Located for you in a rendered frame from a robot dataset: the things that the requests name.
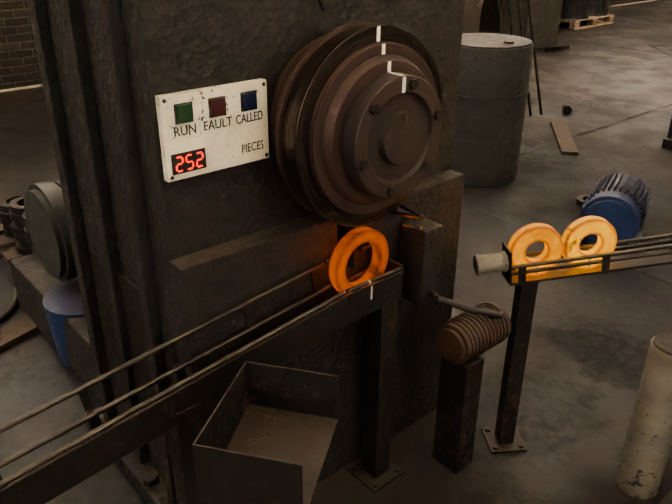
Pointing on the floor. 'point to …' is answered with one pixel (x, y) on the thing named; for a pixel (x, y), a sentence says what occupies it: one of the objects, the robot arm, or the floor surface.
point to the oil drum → (490, 107)
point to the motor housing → (463, 382)
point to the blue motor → (618, 206)
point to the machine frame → (222, 202)
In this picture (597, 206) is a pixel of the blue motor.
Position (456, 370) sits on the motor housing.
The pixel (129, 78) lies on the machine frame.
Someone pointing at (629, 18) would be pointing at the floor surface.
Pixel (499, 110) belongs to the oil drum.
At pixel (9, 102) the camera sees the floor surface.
